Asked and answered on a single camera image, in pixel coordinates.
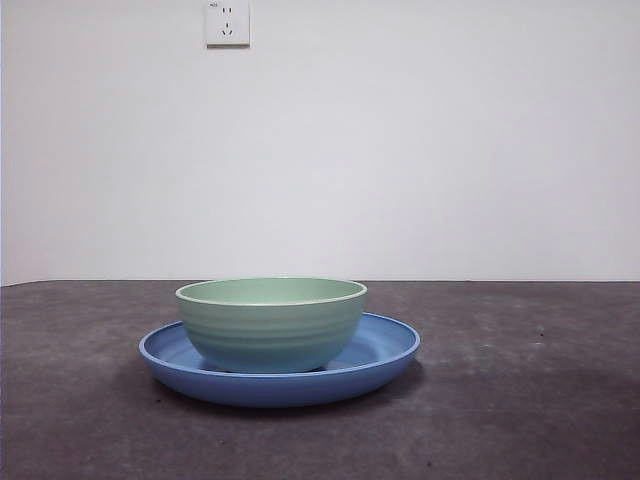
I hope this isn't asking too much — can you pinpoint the green ribbed bowl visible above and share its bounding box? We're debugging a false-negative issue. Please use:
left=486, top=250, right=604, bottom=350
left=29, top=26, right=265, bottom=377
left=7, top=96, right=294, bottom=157
left=174, top=276, right=369, bottom=374

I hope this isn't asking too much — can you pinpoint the blue plate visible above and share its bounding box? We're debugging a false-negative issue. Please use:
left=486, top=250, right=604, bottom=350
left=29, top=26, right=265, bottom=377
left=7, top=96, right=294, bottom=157
left=138, top=310, right=421, bottom=409

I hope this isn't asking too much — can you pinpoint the white wall socket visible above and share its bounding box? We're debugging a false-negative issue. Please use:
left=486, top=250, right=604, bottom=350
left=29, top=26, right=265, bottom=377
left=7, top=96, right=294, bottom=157
left=205, top=0, right=251, bottom=50

